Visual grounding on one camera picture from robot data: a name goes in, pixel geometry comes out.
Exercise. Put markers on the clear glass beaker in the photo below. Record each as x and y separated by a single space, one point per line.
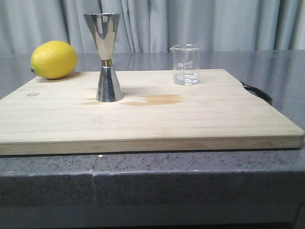
186 63

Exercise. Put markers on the silver double jigger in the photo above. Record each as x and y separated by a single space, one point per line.
103 28

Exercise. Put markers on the grey curtain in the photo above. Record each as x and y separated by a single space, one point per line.
156 25

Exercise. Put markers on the wooden cutting board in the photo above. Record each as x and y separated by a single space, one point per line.
62 116

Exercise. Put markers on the yellow lemon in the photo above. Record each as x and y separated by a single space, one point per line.
53 60

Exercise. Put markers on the black board handle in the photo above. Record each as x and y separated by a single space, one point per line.
257 92

